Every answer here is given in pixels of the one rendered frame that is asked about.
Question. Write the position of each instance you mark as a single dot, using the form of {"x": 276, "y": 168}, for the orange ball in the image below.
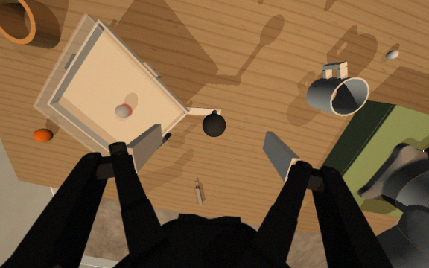
{"x": 43, "y": 135}

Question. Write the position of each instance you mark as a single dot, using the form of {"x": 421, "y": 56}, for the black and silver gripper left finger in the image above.
{"x": 59, "y": 236}

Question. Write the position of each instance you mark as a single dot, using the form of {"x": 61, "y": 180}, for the brown hollow ring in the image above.
{"x": 45, "y": 29}

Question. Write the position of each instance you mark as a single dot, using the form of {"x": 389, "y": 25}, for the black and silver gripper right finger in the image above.
{"x": 348, "y": 239}

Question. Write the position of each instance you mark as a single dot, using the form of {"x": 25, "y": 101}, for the grey mug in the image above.
{"x": 347, "y": 99}

